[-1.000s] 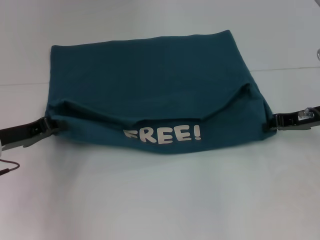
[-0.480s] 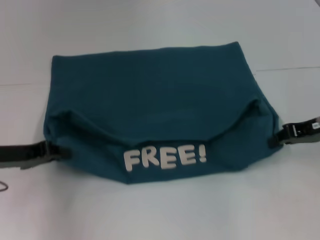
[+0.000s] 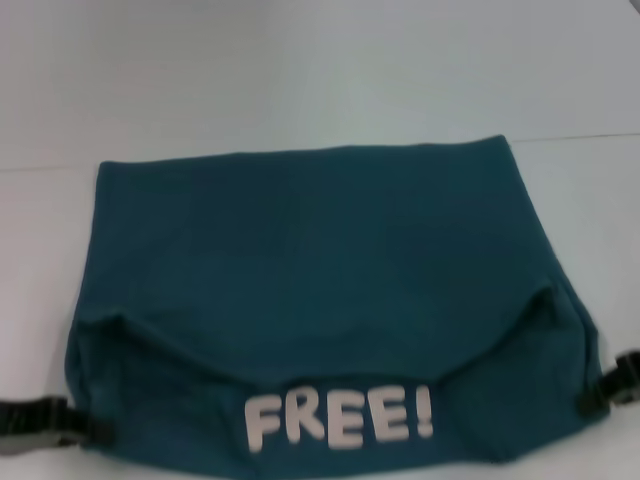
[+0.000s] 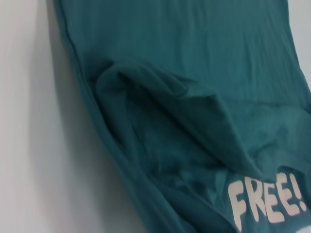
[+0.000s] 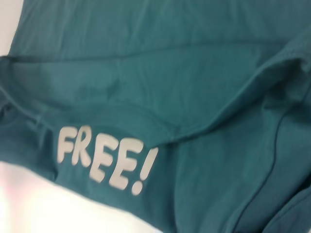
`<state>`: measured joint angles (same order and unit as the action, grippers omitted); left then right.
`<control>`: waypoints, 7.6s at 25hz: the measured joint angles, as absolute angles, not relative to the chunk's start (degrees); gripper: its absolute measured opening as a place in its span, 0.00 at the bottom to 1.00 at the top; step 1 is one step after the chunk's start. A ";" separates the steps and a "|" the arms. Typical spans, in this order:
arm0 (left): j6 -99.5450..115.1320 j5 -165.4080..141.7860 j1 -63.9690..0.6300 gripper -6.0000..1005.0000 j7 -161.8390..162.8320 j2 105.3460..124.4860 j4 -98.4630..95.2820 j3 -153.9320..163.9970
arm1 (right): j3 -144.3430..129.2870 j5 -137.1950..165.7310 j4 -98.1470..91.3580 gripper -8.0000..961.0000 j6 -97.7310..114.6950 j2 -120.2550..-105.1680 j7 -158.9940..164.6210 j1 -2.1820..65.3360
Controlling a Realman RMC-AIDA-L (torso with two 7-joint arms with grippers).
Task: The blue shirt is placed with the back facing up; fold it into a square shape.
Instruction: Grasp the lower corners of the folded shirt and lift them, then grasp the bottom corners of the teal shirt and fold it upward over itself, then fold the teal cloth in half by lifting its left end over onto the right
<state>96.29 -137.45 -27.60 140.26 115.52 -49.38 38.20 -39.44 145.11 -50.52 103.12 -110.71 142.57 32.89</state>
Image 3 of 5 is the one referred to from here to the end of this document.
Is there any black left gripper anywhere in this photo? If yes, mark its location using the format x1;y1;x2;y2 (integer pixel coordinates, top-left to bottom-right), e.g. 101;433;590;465
0;395;115;456

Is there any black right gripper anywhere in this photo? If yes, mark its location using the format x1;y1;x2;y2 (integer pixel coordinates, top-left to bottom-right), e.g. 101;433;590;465
576;351;640;419

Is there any teal blue shirt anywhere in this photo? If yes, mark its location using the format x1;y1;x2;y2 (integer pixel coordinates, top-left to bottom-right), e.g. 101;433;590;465
67;133;614;480

